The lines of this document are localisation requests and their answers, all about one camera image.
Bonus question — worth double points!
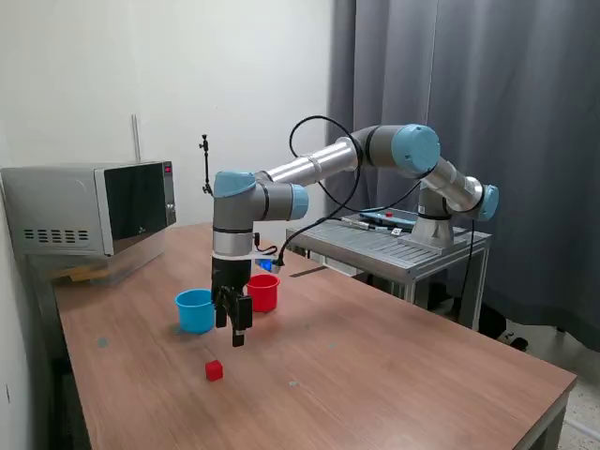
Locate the red plastic cup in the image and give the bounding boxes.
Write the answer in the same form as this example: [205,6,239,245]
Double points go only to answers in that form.
[246,274,281,314]

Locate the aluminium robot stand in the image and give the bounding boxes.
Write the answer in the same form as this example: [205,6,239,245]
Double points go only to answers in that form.
[285,218,493,334]

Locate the black cable down stand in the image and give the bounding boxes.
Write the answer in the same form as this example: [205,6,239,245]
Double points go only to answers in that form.
[458,219,475,306]

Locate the blue plastic cup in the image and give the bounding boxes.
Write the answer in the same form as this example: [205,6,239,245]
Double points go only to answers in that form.
[173,288,218,336]

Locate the black item on floor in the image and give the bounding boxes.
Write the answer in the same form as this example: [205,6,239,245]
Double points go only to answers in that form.
[482,304,512,338]

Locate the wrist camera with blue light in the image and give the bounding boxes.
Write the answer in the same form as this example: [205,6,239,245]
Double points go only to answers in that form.
[252,255,286,275]

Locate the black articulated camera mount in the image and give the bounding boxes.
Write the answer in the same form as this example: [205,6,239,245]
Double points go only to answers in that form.
[197,133,217,196]

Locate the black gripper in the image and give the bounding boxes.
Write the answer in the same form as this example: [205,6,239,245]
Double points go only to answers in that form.
[210,256,255,349]

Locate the grey curtain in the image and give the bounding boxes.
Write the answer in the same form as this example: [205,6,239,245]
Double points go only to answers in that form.
[324,0,600,355]

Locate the black cable with metal plug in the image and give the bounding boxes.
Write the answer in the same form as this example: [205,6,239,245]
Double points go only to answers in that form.
[316,215,409,236]

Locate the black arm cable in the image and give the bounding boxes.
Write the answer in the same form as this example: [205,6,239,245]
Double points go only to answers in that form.
[276,115,423,268]

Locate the blue teach pendant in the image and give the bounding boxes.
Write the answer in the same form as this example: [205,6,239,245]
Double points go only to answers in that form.
[358,209,418,229]

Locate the black and white shoe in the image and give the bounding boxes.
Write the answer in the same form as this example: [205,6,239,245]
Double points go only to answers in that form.
[500,330,531,352]

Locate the silver microwave oven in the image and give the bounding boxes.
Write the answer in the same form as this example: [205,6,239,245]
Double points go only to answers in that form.
[0,160,178,258]

